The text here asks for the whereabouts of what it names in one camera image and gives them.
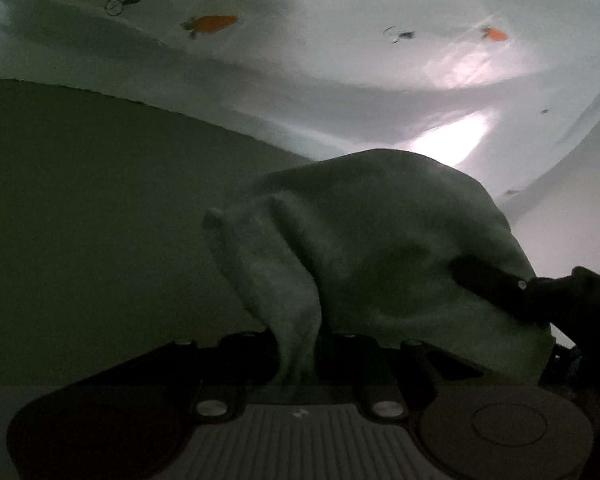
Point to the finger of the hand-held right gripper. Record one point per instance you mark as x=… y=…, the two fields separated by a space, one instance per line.
x=490 y=280

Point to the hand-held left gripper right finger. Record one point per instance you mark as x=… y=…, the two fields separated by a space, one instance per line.
x=330 y=357

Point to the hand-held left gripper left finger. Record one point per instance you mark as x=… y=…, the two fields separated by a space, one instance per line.
x=255 y=357

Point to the green towel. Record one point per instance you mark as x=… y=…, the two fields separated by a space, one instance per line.
x=370 y=240

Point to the white carrot-print bedsheet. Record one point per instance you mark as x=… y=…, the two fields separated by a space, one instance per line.
x=330 y=60

